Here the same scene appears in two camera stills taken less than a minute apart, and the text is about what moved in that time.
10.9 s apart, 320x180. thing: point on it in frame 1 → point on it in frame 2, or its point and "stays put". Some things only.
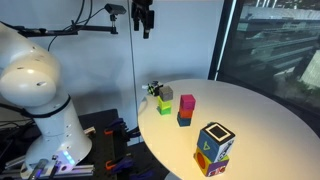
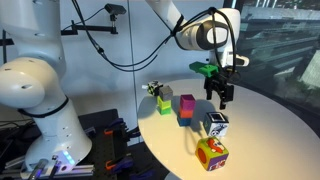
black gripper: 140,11 → 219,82
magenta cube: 187,102 stays put
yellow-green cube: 163,104 stays put
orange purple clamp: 120,128 stays put
